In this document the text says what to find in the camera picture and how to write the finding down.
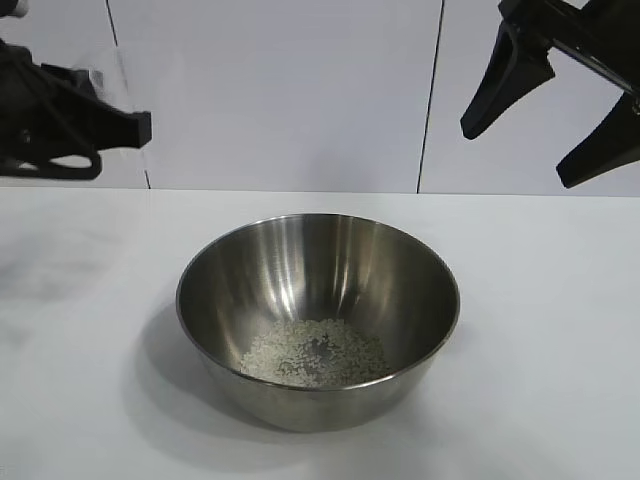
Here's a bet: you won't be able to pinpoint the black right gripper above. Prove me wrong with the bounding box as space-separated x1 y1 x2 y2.
459 0 640 190

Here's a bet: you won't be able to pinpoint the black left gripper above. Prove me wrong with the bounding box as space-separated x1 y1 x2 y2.
0 42 152 156

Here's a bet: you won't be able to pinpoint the stainless steel mixing bowl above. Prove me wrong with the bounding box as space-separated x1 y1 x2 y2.
174 213 462 432

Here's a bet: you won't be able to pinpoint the white rice grains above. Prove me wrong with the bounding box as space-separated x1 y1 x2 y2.
239 318 394 389

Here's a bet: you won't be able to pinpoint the black cable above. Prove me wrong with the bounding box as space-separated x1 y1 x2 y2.
0 149 104 181

